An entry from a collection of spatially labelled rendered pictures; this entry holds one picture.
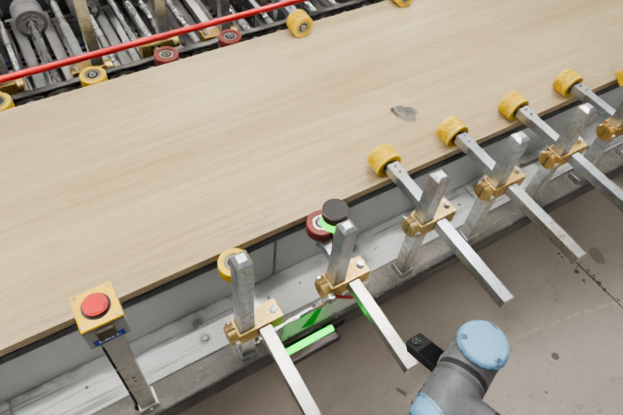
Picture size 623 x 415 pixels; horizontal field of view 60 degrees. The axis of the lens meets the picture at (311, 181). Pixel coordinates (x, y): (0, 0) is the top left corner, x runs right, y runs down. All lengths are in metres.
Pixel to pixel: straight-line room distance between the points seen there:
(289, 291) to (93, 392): 0.58
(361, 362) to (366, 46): 1.20
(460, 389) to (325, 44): 1.31
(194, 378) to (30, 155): 0.75
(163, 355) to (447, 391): 0.84
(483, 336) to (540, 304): 1.58
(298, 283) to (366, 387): 0.70
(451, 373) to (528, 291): 1.63
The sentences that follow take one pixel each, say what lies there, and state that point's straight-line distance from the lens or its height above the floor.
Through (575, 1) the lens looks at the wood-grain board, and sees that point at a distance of 2.52.
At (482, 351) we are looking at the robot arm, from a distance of 0.99.
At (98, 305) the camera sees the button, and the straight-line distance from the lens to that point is 0.95.
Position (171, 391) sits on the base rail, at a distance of 1.44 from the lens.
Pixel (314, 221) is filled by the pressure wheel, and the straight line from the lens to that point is 1.40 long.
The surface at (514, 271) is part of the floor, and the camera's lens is 2.60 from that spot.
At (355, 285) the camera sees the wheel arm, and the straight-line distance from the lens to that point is 1.36.
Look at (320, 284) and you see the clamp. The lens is 1.34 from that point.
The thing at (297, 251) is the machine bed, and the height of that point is 0.69.
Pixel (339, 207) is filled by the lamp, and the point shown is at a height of 1.11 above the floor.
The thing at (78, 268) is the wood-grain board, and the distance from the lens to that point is 1.39.
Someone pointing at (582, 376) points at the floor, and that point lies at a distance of 2.50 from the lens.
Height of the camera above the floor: 2.06
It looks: 51 degrees down
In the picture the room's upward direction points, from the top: 7 degrees clockwise
